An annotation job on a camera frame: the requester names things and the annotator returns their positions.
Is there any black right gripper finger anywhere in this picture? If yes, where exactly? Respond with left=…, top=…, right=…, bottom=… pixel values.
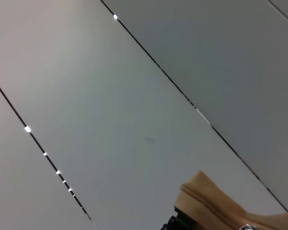
left=161, top=207, right=192, bottom=230

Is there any khaki canvas food bag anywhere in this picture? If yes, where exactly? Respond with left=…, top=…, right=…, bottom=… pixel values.
left=173, top=170, right=288, bottom=230

